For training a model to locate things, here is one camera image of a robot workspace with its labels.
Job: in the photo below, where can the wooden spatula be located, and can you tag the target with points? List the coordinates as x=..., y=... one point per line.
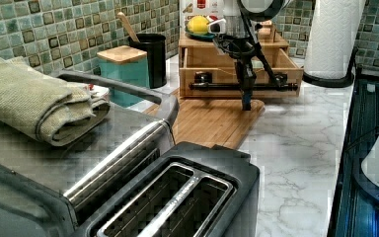
x=128, y=26

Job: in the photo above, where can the bamboo cutting board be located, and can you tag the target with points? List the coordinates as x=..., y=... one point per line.
x=214, y=122

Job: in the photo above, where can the paper towel roll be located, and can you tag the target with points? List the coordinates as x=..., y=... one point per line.
x=332, y=36

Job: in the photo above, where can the bamboo drawer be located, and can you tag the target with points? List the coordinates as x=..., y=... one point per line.
x=222, y=69

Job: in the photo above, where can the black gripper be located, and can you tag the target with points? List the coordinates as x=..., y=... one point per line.
x=241, y=51

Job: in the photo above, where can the black utensil holder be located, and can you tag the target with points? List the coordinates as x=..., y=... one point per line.
x=154, y=45

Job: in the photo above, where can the silver toaster oven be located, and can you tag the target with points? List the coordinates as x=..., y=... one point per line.
x=49, y=191

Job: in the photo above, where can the teal canister with bamboo lid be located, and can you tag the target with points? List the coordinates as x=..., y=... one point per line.
x=125, y=64

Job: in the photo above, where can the yellow toy lemon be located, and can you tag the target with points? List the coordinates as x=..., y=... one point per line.
x=198, y=25

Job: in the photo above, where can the black two-slot toaster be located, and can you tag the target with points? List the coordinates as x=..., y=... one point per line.
x=189, y=191

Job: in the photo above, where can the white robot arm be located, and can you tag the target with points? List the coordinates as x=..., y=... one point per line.
x=235, y=34

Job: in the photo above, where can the oats box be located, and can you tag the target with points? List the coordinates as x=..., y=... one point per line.
x=191, y=8

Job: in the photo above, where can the folded beige towel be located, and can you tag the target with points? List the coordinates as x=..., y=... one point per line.
x=46, y=108

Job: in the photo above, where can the black drawer handle bar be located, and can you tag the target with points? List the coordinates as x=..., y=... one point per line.
x=203, y=82

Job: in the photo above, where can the blue plate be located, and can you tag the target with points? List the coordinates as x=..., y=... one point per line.
x=199, y=35

